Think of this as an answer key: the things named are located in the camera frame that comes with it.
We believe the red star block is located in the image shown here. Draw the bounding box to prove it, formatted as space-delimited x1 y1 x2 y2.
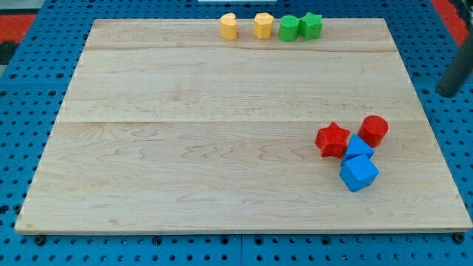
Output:
314 122 350 158

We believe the blue triangle block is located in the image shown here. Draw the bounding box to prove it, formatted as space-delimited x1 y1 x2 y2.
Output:
341 134 375 165

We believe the green star block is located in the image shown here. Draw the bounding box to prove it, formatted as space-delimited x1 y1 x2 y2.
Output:
299 12 323 41

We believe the wooden board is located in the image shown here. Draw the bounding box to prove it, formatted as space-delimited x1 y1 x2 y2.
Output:
15 18 472 235

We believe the yellow heart block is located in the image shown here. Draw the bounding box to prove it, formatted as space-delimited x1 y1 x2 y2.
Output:
219 13 237 40

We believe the yellow hexagon block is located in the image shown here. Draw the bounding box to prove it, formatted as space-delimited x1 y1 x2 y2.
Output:
253 13 274 39

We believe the green cylinder block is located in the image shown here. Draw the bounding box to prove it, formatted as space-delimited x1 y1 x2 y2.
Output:
279 15 299 42

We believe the blue cube block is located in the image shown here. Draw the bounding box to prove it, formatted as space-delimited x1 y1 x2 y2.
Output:
339 154 379 192

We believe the red cylinder block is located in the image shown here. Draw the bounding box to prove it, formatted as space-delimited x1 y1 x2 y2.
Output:
358 115 389 148

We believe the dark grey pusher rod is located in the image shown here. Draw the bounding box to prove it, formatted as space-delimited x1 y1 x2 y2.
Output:
436 30 472 98

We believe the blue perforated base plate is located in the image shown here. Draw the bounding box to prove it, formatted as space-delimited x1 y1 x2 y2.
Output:
1 1 472 265

